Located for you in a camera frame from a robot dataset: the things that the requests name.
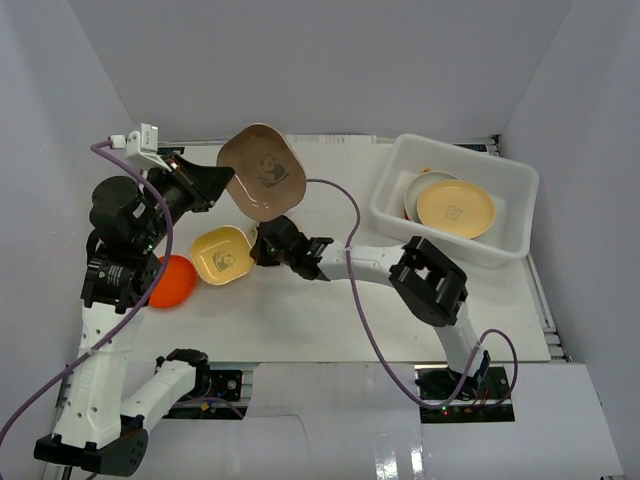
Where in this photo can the white plastic bin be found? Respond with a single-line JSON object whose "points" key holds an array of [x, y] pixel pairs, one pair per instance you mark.
{"points": [[513, 187]]}

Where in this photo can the cream round plate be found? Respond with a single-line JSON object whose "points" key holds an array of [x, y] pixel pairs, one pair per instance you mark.
{"points": [[417, 186]]}

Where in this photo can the brown square plate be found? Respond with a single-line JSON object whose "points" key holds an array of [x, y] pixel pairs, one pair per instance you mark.
{"points": [[269, 179]]}

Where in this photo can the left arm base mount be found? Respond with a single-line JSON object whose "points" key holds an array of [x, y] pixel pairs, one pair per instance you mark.
{"points": [[235, 386]]}

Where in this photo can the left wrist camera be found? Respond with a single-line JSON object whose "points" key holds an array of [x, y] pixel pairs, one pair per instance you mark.
{"points": [[140, 147]]}

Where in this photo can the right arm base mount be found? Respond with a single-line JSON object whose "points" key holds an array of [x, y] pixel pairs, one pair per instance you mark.
{"points": [[471, 406]]}

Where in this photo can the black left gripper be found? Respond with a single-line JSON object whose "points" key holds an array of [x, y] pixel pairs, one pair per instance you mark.
{"points": [[189, 180]]}

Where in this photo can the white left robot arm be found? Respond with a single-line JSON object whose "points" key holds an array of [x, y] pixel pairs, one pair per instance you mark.
{"points": [[98, 431]]}

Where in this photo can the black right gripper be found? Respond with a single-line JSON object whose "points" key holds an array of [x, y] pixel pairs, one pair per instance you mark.
{"points": [[260, 250]]}

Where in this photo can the yellow square panda plate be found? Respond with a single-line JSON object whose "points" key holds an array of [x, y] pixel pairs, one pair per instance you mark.
{"points": [[222, 255]]}

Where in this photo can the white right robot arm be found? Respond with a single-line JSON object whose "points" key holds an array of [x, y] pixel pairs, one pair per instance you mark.
{"points": [[431, 285]]}

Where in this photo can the orange round plate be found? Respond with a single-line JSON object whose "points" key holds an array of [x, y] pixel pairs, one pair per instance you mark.
{"points": [[176, 285]]}

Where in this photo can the black label sticker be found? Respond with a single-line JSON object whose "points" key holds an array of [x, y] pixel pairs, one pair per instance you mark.
{"points": [[162, 151], [481, 148]]}

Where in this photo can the yellow round plate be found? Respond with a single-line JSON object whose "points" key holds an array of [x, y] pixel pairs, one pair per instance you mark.
{"points": [[456, 207]]}

